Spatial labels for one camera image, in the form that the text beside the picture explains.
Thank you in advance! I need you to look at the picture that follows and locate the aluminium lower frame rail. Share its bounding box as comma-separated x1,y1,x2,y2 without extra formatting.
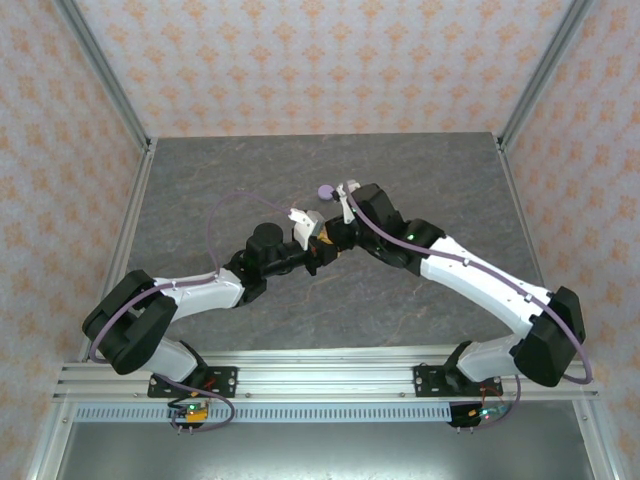
573,399,622,480
23,399,76,480

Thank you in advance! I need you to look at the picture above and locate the aluminium frame post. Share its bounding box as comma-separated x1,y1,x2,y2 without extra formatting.
496,0,597,154
52,0,157,154

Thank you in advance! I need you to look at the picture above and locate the small electronics board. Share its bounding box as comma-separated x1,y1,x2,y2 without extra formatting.
167,399,211,427
467,404,510,422

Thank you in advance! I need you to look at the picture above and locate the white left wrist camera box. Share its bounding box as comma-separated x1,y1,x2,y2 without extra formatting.
288,208,327,252

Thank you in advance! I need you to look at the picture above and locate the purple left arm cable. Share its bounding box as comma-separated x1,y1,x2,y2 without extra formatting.
88,192,294,434

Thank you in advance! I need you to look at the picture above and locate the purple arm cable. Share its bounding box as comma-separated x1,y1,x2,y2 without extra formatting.
88,192,294,434
347,192,595,432

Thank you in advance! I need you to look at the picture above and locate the grey slotted cable duct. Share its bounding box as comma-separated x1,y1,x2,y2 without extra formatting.
73,403,454,425

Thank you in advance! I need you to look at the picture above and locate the grey metal panel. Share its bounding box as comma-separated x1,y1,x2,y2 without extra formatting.
54,422,601,480

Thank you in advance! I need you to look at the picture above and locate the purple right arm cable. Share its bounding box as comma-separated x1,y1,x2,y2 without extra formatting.
347,192,595,432

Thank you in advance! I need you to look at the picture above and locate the aluminium table side rail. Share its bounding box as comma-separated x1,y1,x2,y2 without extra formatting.
102,139,159,301
494,135,561,301

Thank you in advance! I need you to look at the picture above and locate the aluminium base rail beam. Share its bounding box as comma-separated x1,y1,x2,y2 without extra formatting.
52,344,601,404

